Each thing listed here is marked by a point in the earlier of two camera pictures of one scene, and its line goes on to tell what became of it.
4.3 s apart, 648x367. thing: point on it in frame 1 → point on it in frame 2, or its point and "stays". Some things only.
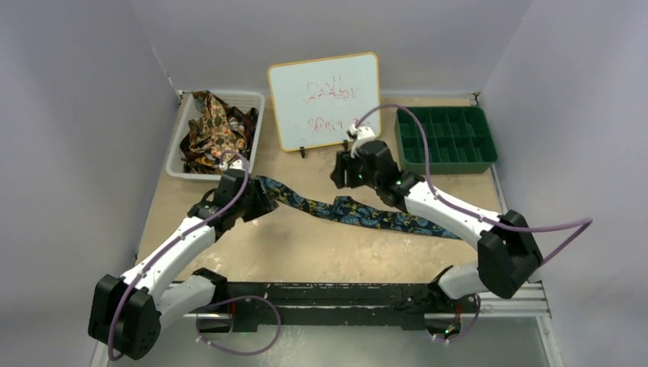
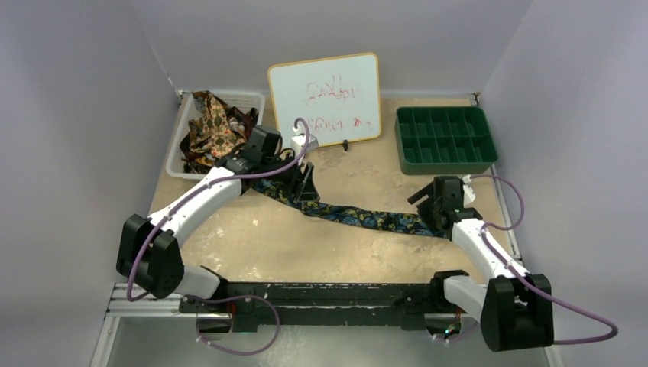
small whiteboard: [316, 102] stays
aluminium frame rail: [509, 300] stays
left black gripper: [264, 203] → [301, 186]
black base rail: [251, 306] stays
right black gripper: [342, 170] → [426, 203]
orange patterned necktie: [212, 133] stays
